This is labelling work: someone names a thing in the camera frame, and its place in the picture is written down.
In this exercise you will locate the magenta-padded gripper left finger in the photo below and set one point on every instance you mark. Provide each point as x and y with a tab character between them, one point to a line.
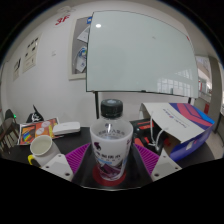
61	165

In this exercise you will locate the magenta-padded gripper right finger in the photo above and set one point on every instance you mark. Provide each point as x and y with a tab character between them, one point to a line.
163	166

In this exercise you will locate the clear bottle with black cap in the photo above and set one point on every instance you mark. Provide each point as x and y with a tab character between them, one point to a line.
111	143

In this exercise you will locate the white oblong case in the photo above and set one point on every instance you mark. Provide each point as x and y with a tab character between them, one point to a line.
66	128

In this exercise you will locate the flat round red coaster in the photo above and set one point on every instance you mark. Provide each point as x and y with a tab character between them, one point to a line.
96	178

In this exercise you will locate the black and red tool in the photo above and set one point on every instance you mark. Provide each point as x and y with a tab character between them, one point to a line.
143	130

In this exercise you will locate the blue and white paper bag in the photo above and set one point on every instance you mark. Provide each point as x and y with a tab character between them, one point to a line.
180	126

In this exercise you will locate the colourful printed book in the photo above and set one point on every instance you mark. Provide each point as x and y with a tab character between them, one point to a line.
31	131

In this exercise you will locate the black bag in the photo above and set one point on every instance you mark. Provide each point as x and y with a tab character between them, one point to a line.
34	115

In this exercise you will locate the dark wooden chair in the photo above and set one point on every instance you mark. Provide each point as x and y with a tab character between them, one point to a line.
8	130

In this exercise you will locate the large whiteboard on stand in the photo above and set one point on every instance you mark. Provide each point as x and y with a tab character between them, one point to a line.
140	53

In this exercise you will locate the grey notice board with papers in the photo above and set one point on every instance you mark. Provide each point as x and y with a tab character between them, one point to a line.
77	50

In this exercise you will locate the small white wall poster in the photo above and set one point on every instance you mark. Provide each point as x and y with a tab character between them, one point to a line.
16	69

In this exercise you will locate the large white wall poster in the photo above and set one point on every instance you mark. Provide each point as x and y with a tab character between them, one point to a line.
31	53

